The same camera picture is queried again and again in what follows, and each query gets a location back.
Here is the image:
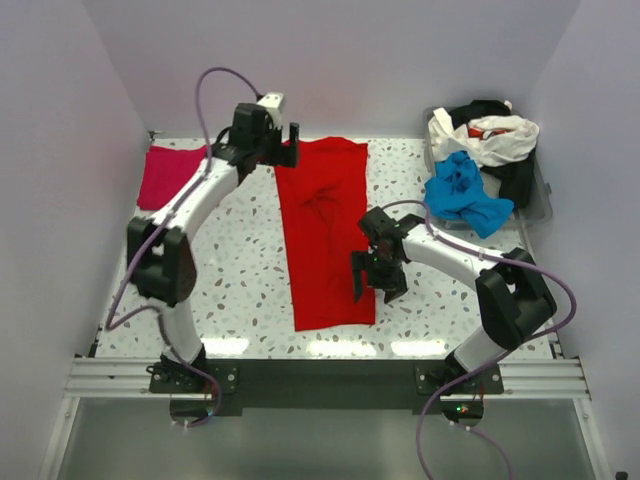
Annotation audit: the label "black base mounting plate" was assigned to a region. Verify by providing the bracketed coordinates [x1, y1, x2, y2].
[148, 358, 504, 419]

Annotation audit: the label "red t-shirt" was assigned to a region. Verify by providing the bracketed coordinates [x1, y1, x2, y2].
[275, 137, 376, 332]

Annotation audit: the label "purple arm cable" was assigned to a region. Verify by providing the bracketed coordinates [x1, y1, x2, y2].
[382, 199, 577, 480]
[104, 67, 266, 429]

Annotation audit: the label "black t-shirt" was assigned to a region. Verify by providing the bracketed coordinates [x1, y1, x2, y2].
[448, 100, 535, 209]

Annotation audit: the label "blue t-shirt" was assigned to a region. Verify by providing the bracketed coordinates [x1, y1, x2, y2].
[424, 151, 514, 239]

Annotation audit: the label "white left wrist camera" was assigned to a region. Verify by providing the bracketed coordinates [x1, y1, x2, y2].
[257, 92, 286, 114]

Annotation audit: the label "aluminium rail frame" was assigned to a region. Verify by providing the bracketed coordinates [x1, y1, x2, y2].
[40, 311, 614, 479]

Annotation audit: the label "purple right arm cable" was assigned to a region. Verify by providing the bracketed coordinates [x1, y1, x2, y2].
[382, 199, 577, 480]

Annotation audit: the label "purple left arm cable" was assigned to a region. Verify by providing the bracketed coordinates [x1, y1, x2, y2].
[104, 67, 266, 429]

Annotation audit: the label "folded pink t-shirt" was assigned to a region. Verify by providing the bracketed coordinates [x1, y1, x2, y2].
[136, 146, 206, 211]

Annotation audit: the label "white t-shirt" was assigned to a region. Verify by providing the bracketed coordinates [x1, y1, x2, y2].
[426, 108, 540, 167]

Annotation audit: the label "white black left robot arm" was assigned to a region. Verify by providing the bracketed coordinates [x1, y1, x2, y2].
[127, 92, 299, 368]

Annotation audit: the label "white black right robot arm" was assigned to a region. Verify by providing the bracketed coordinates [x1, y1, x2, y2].
[351, 207, 557, 380]

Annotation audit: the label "clear plastic bin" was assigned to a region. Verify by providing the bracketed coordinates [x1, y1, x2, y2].
[422, 107, 553, 231]

